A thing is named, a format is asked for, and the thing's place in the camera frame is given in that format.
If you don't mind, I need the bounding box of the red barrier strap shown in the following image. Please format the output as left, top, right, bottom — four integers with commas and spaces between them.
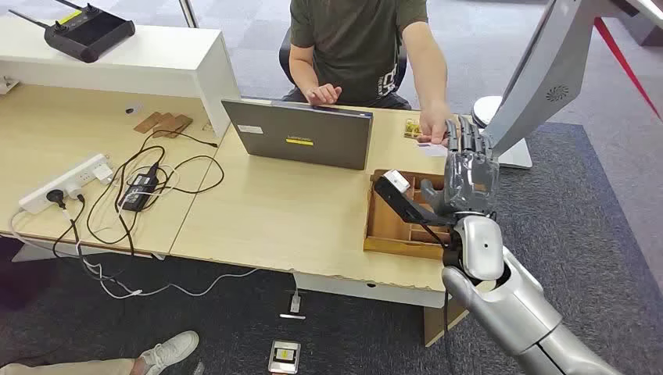
593, 16, 663, 123

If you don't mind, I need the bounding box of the white charger block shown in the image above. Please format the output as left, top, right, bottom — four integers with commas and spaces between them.
93, 162, 114, 186

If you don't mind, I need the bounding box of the wooden compartment organizer box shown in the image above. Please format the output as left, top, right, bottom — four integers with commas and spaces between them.
363, 169, 457, 262

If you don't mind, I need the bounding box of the white floor plug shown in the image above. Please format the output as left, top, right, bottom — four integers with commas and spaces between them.
279, 289, 306, 321

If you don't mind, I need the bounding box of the black laptop power adapter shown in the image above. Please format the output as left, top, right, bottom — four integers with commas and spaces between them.
117, 162, 160, 213

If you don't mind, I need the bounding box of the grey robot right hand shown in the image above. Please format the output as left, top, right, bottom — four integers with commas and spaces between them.
419, 116, 501, 217

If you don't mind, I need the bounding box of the black power cable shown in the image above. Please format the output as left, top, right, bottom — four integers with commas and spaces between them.
85, 129, 226, 257

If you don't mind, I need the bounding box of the bystander's foot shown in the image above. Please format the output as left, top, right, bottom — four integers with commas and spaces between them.
138, 330, 200, 375

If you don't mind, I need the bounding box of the white round base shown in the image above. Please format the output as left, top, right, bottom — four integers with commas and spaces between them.
471, 95, 504, 129

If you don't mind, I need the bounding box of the silver floor socket box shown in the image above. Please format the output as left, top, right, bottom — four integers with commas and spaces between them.
267, 340, 302, 375

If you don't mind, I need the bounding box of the white ID card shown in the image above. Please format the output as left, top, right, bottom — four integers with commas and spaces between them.
417, 141, 449, 158

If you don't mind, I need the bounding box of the grey metal post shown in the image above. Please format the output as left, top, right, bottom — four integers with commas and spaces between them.
178, 0, 200, 29

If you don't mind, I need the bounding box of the bystander's leg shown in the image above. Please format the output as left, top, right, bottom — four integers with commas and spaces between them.
0, 358, 149, 375

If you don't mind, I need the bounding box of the person's left hand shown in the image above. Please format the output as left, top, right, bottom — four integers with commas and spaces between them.
417, 101, 456, 146

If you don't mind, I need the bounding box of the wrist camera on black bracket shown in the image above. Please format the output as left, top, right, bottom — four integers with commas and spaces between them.
374, 170, 456, 229

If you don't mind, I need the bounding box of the black remote controller with antennas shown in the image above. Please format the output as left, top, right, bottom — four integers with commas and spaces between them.
7, 0, 137, 64

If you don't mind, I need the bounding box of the white power strip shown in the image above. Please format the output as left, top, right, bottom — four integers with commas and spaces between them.
18, 152, 114, 216

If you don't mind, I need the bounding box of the person's right hand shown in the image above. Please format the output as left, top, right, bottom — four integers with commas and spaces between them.
304, 84, 343, 107

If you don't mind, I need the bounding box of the person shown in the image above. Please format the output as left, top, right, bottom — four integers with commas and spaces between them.
287, 0, 456, 146

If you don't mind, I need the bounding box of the thin black cable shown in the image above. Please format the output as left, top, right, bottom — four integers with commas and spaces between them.
50, 194, 88, 261

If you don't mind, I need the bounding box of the thin brown wooden piece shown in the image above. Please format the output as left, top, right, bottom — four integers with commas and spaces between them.
133, 111, 164, 134
165, 114, 194, 139
151, 112, 180, 138

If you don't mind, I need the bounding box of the white raised counter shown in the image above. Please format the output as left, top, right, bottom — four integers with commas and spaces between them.
0, 15, 242, 140

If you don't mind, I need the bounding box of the grey laptop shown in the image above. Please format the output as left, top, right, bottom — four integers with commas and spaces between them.
221, 98, 374, 171

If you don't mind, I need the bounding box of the silver kiosk stand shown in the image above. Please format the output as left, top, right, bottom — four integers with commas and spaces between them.
475, 0, 663, 170

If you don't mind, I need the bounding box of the white cable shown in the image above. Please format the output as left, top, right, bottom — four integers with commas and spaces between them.
7, 206, 260, 300

